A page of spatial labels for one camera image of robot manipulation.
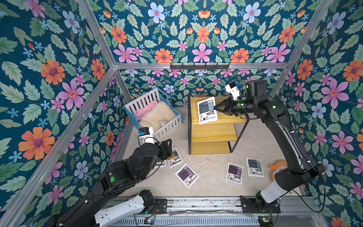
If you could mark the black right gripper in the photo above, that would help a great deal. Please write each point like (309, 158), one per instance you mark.
(229, 106)

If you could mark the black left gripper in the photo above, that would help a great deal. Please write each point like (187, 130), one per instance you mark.
(168, 151)

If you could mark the grey label coffee bag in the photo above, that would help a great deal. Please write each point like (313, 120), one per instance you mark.
(254, 168)
(206, 111)

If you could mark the purple label coffee bag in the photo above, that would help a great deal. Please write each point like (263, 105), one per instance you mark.
(234, 173)
(187, 175)

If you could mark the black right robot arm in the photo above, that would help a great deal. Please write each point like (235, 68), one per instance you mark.
(301, 167)

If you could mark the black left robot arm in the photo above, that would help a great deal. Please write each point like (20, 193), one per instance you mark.
(119, 177)

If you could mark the yellow label coffee bag left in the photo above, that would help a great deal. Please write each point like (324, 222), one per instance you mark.
(161, 164)

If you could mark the yellow label coffee bag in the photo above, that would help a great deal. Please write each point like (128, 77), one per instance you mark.
(175, 159)
(161, 164)

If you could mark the yellow label coffee bag right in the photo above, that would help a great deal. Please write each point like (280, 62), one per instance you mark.
(175, 159)

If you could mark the cream fluffy blanket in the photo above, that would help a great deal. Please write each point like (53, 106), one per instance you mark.
(160, 115)

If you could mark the white and blue toy crib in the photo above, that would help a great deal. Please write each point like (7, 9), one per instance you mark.
(154, 95)

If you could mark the pink blanket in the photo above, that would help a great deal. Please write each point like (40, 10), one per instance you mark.
(142, 113)

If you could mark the orange plush fish toy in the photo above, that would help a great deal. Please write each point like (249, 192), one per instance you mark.
(279, 166)

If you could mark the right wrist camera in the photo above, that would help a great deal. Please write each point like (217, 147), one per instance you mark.
(233, 89)

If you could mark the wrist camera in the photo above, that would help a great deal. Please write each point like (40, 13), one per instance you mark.
(145, 135)
(233, 89)

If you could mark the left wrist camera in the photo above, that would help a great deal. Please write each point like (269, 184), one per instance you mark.
(145, 135)

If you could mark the black wall hook rail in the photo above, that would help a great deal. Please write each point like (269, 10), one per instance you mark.
(199, 66)

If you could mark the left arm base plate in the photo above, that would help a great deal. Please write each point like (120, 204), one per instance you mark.
(157, 206)

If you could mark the white perforated cable tray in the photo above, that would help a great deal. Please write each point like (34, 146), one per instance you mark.
(188, 221)

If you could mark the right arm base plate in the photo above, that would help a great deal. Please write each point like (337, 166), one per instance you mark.
(249, 205)

